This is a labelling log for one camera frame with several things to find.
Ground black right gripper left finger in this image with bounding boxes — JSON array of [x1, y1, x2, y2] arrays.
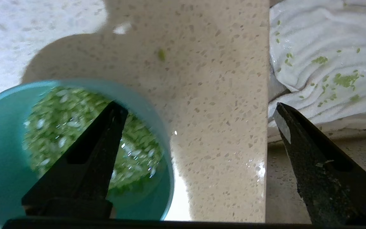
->
[[22, 101, 129, 220]]

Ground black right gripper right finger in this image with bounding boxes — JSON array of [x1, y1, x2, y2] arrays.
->
[[273, 102, 366, 227]]

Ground green rice grains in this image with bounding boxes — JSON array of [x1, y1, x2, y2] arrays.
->
[[23, 87, 165, 192]]

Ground steel sink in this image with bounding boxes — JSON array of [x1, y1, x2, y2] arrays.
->
[[266, 0, 366, 225]]

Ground white cloth with green specks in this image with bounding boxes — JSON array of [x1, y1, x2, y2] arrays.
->
[[267, 0, 366, 142]]

